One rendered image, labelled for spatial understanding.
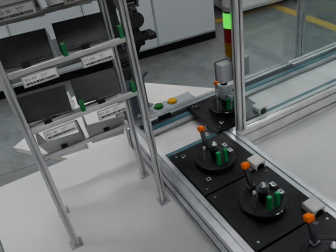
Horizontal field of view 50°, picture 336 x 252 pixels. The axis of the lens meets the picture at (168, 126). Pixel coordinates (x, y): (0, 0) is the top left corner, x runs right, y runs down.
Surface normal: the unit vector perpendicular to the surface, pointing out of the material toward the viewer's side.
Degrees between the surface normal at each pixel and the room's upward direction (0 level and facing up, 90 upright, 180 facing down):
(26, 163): 0
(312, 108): 90
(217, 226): 0
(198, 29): 90
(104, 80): 65
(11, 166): 0
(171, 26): 90
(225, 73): 90
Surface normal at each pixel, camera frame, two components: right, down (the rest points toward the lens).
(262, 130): 0.47, 0.44
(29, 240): -0.15, -0.82
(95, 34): 0.22, 0.11
